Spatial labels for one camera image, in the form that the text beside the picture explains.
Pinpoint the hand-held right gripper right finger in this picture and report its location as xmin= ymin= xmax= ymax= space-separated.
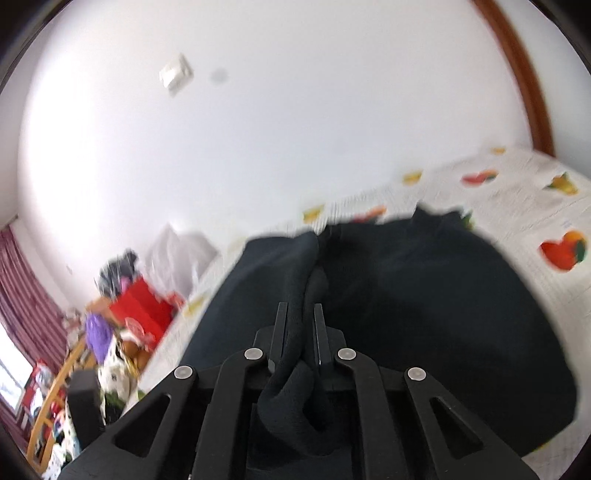
xmin=314 ymin=303 xmax=539 ymax=480

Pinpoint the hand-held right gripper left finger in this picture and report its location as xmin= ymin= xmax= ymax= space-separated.
xmin=58 ymin=302 xmax=289 ymax=480

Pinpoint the black sweatshirt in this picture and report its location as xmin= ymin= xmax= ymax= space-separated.
xmin=178 ymin=205 xmax=578 ymax=462

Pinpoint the white plastic bag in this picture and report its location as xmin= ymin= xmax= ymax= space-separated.
xmin=145 ymin=226 xmax=220 ymax=296

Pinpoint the red box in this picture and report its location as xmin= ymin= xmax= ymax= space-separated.
xmin=108 ymin=274 xmax=185 ymax=343

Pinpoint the dark plaid cloth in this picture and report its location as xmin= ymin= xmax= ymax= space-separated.
xmin=96 ymin=249 xmax=141 ymax=295

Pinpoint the purple bag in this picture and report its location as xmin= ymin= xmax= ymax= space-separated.
xmin=84 ymin=313 xmax=116 ymax=365

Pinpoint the black box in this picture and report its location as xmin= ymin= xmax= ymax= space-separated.
xmin=67 ymin=369 xmax=109 ymax=454

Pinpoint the fruit printed white cover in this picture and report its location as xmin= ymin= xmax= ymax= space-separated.
xmin=136 ymin=147 xmax=591 ymax=467

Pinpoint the wooden chair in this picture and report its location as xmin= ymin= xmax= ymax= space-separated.
xmin=25 ymin=337 xmax=100 ymax=472

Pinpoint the red striped curtain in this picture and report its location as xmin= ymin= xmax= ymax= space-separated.
xmin=0 ymin=226 xmax=70 ymax=444

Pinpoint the white wall switch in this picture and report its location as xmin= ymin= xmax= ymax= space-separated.
xmin=158 ymin=53 xmax=194 ymax=96

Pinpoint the brown wooden door frame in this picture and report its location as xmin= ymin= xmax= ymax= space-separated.
xmin=471 ymin=0 xmax=555 ymax=155

